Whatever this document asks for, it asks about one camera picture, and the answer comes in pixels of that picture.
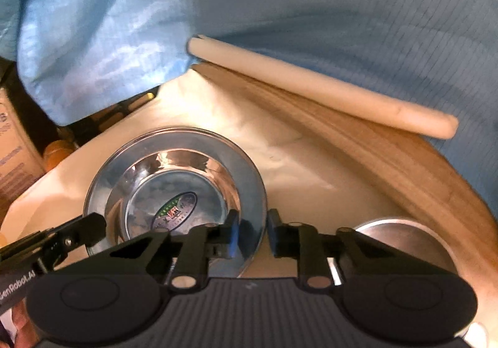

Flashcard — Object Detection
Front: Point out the white rolling pin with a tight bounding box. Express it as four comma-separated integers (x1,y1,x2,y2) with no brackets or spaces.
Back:
187,34,460,139

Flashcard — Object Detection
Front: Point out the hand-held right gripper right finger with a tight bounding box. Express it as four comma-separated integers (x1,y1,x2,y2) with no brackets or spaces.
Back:
268,208,406,290

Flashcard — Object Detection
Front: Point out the orange object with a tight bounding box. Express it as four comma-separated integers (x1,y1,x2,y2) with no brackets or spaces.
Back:
42,139,77,174

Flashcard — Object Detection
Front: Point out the plain steel bowl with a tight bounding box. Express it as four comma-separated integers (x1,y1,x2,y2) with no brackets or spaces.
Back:
355,217,459,279

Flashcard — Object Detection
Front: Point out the stickered steel bowl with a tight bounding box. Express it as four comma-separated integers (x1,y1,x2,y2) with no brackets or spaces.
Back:
83,128,269,279

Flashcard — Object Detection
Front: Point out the printed cardboard box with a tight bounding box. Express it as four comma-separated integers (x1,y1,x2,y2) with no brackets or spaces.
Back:
0,86,48,210

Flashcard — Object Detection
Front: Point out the dark crate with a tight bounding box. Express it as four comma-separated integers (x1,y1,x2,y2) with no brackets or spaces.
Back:
76,88,161,140

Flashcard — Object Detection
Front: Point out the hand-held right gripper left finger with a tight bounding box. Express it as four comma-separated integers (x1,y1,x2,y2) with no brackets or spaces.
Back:
102,210,241,290

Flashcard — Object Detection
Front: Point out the curved wooden board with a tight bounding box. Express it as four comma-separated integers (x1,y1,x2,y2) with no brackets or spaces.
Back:
190,62,498,337

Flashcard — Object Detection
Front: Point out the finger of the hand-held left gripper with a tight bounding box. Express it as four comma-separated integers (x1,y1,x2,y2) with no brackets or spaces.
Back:
38,213,107,268

